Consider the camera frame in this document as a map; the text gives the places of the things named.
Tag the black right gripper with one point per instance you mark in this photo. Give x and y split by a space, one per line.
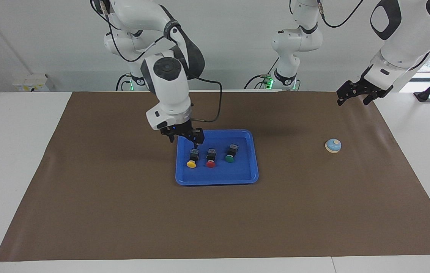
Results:
182 131

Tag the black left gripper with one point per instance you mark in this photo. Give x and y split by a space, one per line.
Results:
359 87

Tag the yellow push button switch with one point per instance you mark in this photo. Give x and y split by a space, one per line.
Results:
192 163

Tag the red push button switch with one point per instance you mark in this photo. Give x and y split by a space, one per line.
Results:
210 163

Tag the green push button switch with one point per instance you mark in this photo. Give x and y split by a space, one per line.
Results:
230 158

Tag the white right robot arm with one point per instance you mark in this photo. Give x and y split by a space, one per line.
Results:
169 91

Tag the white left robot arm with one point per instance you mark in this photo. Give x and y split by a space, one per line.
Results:
404 41

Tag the blue plastic tray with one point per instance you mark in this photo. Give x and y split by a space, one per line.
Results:
218 175

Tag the light blue desk bell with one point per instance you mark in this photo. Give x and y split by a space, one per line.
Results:
333 145

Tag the brown table mat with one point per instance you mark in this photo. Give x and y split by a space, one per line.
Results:
214 220

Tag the white wall socket box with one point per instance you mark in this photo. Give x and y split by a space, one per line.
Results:
30 83

